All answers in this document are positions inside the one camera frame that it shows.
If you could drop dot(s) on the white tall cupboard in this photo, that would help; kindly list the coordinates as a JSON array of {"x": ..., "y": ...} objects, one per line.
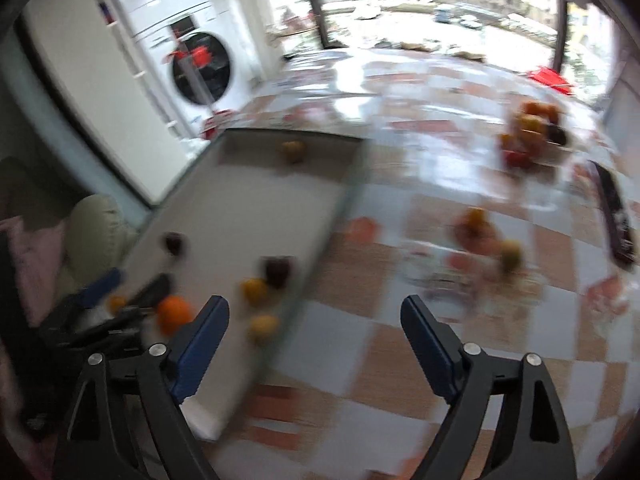
[{"x": 100, "y": 85}]

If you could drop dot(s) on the pink cloth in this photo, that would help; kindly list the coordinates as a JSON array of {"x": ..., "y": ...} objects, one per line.
[{"x": 35, "y": 260}]

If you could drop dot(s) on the large orange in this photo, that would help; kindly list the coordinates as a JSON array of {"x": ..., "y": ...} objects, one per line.
[
  {"x": 535, "y": 108},
  {"x": 529, "y": 124},
  {"x": 172, "y": 314},
  {"x": 475, "y": 222}
]

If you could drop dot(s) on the clear glass bowl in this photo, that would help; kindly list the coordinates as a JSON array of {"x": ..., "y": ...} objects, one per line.
[{"x": 547, "y": 157}]

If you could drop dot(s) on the small yellow fruit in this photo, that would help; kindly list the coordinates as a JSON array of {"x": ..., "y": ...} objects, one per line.
[{"x": 263, "y": 327}]

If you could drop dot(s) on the tan round melon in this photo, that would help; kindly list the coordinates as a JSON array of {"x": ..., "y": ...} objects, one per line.
[{"x": 510, "y": 256}]

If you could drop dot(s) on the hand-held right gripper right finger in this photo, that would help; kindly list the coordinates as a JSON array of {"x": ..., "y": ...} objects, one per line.
[{"x": 425, "y": 345}]

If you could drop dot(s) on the red bucket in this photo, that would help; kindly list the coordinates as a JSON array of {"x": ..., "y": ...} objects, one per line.
[{"x": 550, "y": 79}]

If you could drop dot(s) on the beige cushion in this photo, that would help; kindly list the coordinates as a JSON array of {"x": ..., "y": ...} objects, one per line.
[{"x": 97, "y": 230}]

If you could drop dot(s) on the small orange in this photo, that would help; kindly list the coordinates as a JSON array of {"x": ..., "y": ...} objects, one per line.
[
  {"x": 117, "y": 302},
  {"x": 255, "y": 290}
]

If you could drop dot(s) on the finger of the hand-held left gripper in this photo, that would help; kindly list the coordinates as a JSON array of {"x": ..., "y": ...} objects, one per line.
[
  {"x": 150, "y": 291},
  {"x": 102, "y": 285}
]

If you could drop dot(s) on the smartphone in red case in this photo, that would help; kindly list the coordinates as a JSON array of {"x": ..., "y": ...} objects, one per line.
[{"x": 612, "y": 215}]

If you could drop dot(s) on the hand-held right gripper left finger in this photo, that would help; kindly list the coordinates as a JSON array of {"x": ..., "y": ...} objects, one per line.
[{"x": 200, "y": 350}]

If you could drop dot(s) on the grey tray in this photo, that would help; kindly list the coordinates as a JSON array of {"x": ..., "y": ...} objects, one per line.
[{"x": 240, "y": 200}]

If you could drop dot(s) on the white washing machine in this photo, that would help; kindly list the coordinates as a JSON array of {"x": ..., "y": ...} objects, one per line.
[{"x": 200, "y": 67}]

